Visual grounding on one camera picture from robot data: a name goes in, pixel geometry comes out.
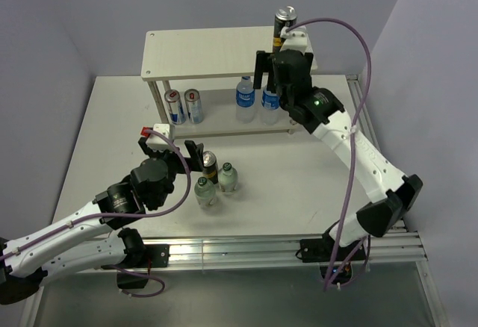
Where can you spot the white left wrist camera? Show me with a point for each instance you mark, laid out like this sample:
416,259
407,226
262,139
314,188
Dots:
159,137

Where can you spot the Pocari Sweat bottle blue cap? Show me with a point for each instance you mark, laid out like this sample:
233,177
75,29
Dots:
269,107

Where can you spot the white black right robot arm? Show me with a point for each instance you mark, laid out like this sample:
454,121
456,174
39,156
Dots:
390,191

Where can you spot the clear glass bottle green cap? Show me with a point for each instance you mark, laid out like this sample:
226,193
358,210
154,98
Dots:
228,178

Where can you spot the aluminium mounting rail frame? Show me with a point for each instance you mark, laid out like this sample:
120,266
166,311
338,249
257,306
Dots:
239,262

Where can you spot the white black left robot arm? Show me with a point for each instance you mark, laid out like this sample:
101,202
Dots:
98,234

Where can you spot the white two-tier wooden shelf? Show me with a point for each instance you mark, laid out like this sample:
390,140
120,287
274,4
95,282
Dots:
211,61

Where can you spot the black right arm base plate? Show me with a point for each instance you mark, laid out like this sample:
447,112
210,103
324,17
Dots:
319,250

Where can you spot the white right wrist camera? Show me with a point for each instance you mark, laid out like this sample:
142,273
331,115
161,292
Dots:
296,40

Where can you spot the blue silver energy can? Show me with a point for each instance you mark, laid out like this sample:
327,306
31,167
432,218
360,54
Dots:
194,106
175,107

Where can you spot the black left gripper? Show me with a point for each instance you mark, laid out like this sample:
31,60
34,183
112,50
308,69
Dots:
193,163

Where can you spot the dark can yellow band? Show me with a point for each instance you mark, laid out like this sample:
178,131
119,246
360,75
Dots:
285,17

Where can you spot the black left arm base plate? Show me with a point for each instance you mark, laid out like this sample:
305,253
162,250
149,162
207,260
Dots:
134,270

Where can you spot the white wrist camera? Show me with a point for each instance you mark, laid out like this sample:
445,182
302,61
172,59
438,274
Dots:
159,137
296,40

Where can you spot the dark can silver top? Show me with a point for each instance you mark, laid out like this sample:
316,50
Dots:
210,167

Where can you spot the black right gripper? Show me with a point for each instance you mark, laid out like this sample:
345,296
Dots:
261,66

